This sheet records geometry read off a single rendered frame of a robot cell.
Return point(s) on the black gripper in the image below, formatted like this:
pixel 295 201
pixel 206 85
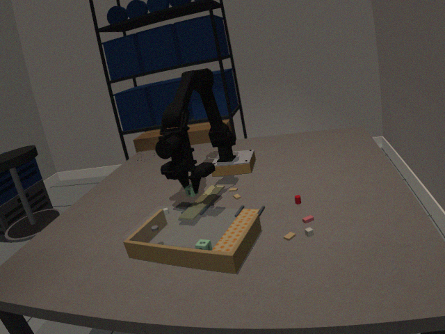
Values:
pixel 202 170

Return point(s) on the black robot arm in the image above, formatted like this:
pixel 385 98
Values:
pixel 177 114

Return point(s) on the pink rectangular block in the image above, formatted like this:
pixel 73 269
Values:
pixel 308 219

